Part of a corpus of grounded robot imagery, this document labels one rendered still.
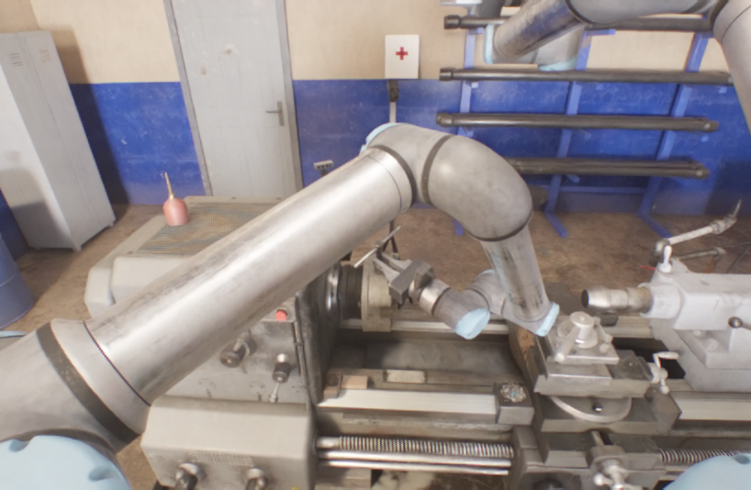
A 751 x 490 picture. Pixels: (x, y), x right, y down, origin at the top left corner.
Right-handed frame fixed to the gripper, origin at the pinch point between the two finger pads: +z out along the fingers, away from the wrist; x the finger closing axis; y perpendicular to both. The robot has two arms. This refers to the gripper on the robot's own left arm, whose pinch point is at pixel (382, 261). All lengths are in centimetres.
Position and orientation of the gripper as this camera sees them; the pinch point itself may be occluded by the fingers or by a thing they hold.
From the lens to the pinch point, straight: 119.2
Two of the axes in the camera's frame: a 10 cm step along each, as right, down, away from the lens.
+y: 0.7, 6.8, 7.3
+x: 6.9, -5.6, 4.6
